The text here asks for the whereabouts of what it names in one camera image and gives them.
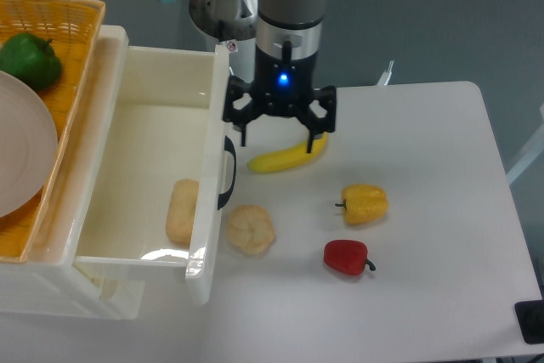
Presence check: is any black drawer handle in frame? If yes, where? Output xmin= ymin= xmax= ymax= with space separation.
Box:
xmin=218 ymin=136 xmax=237 ymax=210

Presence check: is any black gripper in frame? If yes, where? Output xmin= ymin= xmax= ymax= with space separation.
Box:
xmin=223 ymin=48 xmax=337 ymax=154

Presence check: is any black device at table edge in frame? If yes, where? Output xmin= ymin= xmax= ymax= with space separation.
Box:
xmin=514 ymin=299 xmax=544 ymax=344

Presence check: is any green bell pepper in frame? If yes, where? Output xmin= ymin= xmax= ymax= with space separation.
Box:
xmin=1 ymin=31 xmax=62 ymax=92

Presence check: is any white frame right side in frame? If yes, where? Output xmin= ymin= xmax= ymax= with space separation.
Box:
xmin=506 ymin=105 xmax=543 ymax=186

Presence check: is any round bread bun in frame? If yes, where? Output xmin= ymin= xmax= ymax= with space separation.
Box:
xmin=227 ymin=205 xmax=275 ymax=256

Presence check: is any white upper drawer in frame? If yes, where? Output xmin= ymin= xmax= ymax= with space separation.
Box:
xmin=76 ymin=46 xmax=230 ymax=304

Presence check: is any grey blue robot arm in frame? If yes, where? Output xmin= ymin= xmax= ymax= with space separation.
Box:
xmin=162 ymin=0 xmax=337 ymax=152

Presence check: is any yellow bell pepper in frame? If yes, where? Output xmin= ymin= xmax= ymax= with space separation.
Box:
xmin=335 ymin=184 xmax=389 ymax=225

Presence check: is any red bell pepper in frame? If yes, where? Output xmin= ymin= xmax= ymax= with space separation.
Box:
xmin=323 ymin=240 xmax=377 ymax=276

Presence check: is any beige round plate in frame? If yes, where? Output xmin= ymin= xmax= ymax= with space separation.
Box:
xmin=1 ymin=72 xmax=58 ymax=216

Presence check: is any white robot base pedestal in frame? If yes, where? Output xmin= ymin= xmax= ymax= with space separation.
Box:
xmin=189 ymin=0 xmax=258 ymax=82

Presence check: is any square bread slice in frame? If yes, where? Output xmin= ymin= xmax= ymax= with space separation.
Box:
xmin=166 ymin=179 xmax=199 ymax=245

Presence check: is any yellow banana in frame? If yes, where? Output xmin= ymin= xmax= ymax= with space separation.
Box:
xmin=247 ymin=133 xmax=328 ymax=173

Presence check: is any orange woven basket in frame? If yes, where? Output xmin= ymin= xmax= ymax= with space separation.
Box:
xmin=1 ymin=0 xmax=105 ymax=264

